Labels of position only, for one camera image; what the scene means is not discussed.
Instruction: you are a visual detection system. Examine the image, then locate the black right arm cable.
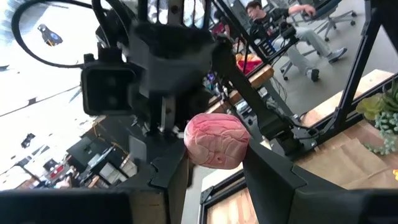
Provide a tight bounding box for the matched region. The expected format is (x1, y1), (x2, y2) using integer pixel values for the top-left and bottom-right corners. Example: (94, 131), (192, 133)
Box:
(11, 0), (131, 68)

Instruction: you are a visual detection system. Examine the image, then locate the wooden top workbench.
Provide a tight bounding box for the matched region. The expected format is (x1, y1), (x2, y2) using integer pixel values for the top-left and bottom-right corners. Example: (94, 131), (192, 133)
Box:
(205, 63), (275, 114)

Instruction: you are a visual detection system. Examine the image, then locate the black metal table frame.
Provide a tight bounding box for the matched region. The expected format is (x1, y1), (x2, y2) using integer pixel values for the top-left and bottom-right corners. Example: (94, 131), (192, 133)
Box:
(198, 0), (398, 224)

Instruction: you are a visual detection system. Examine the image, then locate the small grey-green succulent plant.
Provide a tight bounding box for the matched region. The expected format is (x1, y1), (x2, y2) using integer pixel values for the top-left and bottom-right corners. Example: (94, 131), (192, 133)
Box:
(356, 79), (398, 156)

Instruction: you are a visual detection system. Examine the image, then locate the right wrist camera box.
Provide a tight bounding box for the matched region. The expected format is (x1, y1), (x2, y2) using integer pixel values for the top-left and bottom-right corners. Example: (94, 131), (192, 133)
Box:
(80, 53), (139, 116)

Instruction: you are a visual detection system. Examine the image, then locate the blue office chair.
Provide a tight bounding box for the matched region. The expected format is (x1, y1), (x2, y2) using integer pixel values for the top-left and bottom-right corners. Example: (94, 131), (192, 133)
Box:
(306, 0), (358, 43)

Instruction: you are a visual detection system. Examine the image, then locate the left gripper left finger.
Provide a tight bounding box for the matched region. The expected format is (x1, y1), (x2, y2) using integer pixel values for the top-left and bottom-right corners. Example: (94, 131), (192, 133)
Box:
(119, 145), (190, 224)

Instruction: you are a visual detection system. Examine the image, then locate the pink wrinkled toy fruit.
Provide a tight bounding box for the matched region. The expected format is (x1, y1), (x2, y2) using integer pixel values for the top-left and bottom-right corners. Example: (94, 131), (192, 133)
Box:
(183, 113), (251, 170)

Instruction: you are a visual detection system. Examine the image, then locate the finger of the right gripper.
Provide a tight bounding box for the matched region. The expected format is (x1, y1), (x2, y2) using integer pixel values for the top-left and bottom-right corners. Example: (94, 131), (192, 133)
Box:
(136, 93), (181, 147)
(182, 79), (218, 124)

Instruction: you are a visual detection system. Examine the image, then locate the person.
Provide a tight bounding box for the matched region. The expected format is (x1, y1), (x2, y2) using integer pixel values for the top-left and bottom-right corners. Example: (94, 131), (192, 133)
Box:
(245, 0), (348, 83)

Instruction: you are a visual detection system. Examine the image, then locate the brown cloth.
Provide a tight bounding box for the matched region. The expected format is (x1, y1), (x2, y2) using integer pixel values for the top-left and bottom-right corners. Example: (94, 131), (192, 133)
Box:
(294, 138), (398, 190)

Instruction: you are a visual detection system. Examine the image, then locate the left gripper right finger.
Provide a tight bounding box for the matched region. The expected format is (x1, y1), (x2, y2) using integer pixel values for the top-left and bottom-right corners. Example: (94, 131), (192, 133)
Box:
(242, 139), (307, 224)

